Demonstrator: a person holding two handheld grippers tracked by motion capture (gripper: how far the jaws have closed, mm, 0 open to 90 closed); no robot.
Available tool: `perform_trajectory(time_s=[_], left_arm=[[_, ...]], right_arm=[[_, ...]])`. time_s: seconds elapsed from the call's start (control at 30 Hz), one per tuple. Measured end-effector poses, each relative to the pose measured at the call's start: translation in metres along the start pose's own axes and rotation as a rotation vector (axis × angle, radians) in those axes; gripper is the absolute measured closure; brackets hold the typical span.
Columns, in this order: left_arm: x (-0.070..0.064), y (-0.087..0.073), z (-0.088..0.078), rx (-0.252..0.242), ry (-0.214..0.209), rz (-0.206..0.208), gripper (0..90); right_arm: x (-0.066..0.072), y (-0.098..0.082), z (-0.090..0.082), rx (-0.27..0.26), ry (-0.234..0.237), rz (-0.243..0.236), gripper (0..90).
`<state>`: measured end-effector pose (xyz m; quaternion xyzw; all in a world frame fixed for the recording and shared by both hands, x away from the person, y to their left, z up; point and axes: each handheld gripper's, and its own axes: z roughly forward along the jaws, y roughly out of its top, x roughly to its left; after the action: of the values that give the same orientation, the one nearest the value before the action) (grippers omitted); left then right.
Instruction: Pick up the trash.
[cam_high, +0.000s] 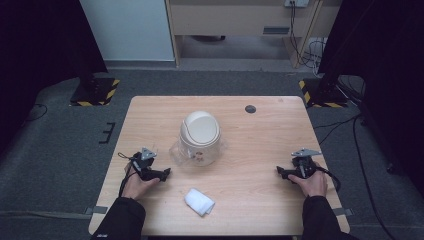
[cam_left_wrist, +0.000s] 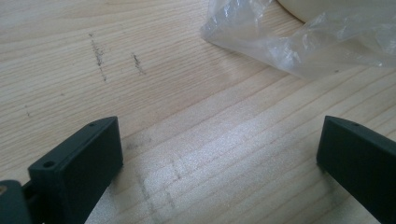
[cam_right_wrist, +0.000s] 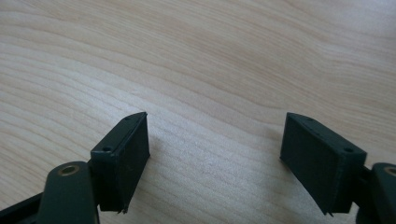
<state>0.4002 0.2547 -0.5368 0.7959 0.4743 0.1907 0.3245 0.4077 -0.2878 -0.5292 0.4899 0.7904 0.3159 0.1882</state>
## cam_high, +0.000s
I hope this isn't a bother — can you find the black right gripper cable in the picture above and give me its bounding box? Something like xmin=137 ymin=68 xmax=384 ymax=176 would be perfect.
xmin=315 ymin=165 xmax=342 ymax=193

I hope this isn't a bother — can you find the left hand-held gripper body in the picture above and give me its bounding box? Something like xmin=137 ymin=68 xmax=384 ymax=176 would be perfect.
xmin=131 ymin=147 xmax=158 ymax=181

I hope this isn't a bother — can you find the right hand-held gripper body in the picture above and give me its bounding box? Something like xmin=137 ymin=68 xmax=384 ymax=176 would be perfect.
xmin=290 ymin=148 xmax=323 ymax=180

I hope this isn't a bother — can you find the black striped stand base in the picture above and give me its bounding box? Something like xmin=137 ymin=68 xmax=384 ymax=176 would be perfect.
xmin=297 ymin=77 xmax=350 ymax=109
xmin=68 ymin=76 xmax=121 ymax=108

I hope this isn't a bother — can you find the light wooden desk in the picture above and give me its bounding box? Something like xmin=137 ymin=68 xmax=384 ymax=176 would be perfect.
xmin=165 ymin=0 xmax=343 ymax=70

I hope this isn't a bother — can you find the bundle of black cables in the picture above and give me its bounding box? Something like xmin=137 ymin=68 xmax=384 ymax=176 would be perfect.
xmin=289 ymin=0 xmax=328 ymax=70

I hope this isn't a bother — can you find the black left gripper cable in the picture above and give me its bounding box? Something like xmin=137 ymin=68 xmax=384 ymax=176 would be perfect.
xmin=117 ymin=152 xmax=138 ymax=198

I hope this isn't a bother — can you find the white crumpled tissue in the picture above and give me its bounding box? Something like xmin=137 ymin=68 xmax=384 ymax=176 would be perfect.
xmin=183 ymin=187 xmax=216 ymax=218

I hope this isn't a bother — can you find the grey table strap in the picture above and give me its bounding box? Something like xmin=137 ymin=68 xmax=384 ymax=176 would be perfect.
xmin=83 ymin=205 xmax=110 ymax=216
xmin=332 ymin=207 xmax=355 ymax=217

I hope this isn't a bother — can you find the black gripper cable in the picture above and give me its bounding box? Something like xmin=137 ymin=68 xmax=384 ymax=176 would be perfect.
xmin=315 ymin=165 xmax=342 ymax=193
xmin=117 ymin=152 xmax=138 ymax=198

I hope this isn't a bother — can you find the small swing-lid trash can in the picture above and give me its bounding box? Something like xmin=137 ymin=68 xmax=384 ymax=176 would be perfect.
xmin=168 ymin=110 xmax=223 ymax=168

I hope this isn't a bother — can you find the grey power strip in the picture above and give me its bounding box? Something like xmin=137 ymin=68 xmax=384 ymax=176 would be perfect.
xmin=283 ymin=0 xmax=310 ymax=9

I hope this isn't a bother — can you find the long black floor cable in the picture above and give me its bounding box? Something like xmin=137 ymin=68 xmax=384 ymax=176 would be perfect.
xmin=312 ymin=112 xmax=398 ymax=240

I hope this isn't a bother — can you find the black curtain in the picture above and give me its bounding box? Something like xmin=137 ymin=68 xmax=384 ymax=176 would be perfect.
xmin=0 ymin=0 xmax=109 ymax=156
xmin=317 ymin=0 xmax=424 ymax=198

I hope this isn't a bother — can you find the person's right hand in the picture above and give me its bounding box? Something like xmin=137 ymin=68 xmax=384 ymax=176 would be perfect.
xmin=287 ymin=162 xmax=329 ymax=199

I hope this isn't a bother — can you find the person's left hand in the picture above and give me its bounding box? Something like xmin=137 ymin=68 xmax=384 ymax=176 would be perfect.
xmin=121 ymin=162 xmax=161 ymax=201

